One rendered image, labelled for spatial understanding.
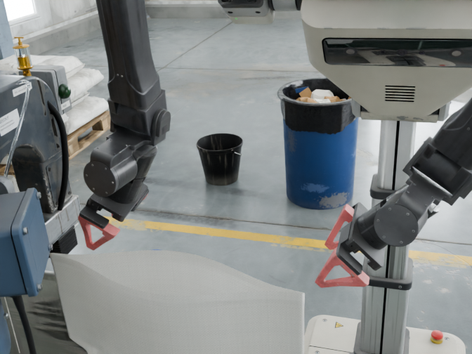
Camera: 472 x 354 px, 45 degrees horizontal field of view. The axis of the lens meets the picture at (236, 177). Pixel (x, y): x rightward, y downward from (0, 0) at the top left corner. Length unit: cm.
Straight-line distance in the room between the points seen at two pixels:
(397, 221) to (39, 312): 119
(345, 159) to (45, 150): 228
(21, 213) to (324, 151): 255
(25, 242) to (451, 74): 85
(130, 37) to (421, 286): 216
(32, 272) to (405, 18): 76
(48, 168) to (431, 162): 70
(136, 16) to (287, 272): 211
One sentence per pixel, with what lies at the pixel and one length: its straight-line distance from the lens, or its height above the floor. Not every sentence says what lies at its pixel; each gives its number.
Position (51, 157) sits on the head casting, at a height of 117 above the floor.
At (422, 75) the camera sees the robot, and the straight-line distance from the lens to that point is 118.
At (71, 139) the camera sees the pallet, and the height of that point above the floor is 14.
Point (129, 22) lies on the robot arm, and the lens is 76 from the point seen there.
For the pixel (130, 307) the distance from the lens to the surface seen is 100.
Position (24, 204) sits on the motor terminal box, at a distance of 67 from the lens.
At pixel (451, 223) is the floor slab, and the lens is 324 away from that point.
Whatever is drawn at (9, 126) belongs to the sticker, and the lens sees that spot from 103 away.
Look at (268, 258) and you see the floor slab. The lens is 285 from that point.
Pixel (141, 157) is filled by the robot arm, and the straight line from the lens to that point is 88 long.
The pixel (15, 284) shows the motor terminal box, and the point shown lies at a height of 124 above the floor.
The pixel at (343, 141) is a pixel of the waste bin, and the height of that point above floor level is 41.
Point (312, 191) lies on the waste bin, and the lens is 321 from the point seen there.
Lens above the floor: 159
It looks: 26 degrees down
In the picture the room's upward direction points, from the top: 3 degrees counter-clockwise
